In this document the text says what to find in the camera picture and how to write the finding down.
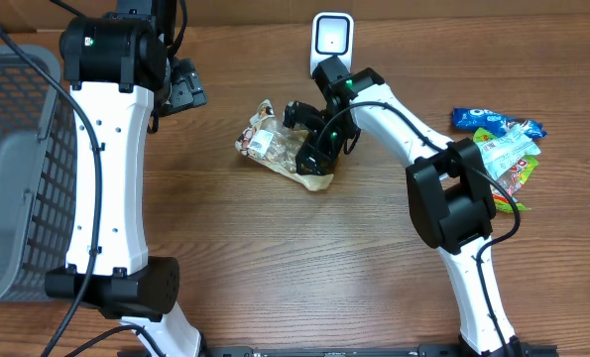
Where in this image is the beige clear pastry bag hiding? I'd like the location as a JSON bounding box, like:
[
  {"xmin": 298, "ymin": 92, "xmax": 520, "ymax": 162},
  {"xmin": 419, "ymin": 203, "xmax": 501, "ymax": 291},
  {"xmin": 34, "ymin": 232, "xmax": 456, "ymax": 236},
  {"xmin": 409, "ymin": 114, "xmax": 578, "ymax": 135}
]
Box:
[{"xmin": 235, "ymin": 99, "xmax": 333, "ymax": 191}]

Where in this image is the blue cookie packet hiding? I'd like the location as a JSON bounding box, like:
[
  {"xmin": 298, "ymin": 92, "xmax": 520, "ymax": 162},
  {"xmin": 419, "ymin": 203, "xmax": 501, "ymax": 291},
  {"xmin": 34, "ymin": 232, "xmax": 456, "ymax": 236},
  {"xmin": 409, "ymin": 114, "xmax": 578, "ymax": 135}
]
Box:
[{"xmin": 452, "ymin": 108, "xmax": 547, "ymax": 139}]

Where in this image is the mint green snack packet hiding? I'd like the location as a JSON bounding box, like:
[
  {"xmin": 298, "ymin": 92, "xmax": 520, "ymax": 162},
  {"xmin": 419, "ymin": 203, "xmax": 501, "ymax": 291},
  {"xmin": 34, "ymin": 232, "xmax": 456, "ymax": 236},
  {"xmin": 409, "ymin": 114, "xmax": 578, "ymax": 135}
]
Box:
[{"xmin": 477, "ymin": 124, "xmax": 541, "ymax": 179}]

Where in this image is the green colourful candy bag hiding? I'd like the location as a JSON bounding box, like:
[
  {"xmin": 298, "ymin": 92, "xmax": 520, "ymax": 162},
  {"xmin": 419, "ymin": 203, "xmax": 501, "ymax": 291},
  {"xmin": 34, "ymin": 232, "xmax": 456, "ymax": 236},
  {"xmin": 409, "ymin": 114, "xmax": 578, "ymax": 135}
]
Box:
[{"xmin": 473, "ymin": 128, "xmax": 538, "ymax": 196}]

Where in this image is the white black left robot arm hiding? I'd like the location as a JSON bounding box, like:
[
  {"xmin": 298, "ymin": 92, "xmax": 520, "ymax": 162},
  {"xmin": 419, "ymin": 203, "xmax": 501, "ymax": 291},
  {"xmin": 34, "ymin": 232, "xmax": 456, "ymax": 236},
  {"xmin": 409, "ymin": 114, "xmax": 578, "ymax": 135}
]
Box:
[{"xmin": 45, "ymin": 1, "xmax": 206, "ymax": 356}]

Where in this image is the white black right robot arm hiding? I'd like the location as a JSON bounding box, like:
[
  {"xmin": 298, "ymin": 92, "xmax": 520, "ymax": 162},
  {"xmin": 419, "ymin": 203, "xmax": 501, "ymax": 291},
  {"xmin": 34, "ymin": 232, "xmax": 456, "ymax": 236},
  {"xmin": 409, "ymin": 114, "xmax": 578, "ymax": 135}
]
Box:
[{"xmin": 284, "ymin": 57, "xmax": 527, "ymax": 356}]

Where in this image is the white barcode scanner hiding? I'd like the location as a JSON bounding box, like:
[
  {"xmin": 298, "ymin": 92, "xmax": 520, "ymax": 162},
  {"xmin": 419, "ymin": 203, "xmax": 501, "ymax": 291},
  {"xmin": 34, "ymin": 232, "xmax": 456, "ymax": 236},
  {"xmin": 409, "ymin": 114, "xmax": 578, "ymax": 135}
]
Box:
[{"xmin": 309, "ymin": 11, "xmax": 354, "ymax": 74}]

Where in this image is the grey plastic mesh basket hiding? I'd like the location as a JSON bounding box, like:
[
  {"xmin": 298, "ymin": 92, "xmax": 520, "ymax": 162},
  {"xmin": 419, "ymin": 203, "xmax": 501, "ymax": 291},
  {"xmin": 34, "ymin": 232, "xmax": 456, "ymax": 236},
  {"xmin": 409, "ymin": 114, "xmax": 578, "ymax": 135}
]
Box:
[{"xmin": 0, "ymin": 45, "xmax": 76, "ymax": 302}]

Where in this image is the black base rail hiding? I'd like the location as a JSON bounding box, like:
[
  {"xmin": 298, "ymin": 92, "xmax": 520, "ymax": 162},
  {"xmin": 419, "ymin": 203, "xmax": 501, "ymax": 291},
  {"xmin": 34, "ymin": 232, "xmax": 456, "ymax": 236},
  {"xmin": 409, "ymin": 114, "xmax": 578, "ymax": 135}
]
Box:
[{"xmin": 200, "ymin": 339, "xmax": 559, "ymax": 357}]

